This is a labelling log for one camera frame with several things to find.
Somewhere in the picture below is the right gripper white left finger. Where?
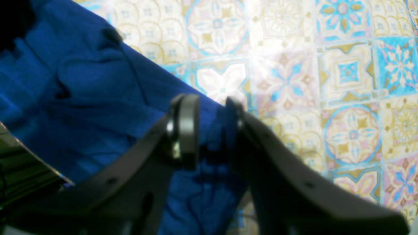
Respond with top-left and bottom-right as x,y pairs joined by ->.
7,95 -> 200,235

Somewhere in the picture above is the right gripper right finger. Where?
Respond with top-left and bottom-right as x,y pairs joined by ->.
226,97 -> 409,235

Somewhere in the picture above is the blue long-sleeve T-shirt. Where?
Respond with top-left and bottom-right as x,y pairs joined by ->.
0,0 -> 247,235

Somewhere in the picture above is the patterned tile tablecloth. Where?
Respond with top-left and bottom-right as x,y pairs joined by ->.
77,0 -> 417,235

